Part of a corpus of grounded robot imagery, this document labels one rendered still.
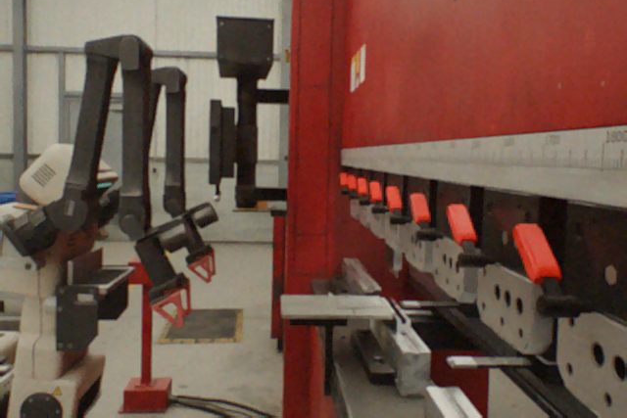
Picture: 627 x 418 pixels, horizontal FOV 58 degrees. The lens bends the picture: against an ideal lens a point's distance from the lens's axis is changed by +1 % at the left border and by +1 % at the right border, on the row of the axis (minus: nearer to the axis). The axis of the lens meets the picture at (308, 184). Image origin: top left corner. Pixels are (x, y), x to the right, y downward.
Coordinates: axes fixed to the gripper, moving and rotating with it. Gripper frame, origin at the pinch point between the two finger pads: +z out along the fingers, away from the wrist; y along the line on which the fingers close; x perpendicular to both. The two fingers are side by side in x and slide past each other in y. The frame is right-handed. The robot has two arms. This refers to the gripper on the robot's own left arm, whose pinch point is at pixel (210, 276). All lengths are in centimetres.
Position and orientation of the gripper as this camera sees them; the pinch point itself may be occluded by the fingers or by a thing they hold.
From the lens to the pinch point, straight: 176.7
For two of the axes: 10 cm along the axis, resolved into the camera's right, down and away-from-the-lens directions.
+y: -0.3, -0.5, 10.0
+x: -9.0, 4.3, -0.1
